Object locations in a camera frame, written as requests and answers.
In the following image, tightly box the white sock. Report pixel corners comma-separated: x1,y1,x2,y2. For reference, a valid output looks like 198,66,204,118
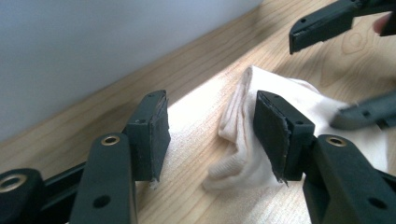
202,64,390,191

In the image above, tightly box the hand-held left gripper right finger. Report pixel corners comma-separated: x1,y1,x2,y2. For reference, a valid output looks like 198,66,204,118
252,90,316,185

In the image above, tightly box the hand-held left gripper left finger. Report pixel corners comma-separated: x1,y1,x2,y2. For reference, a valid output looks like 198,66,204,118
122,90,172,183

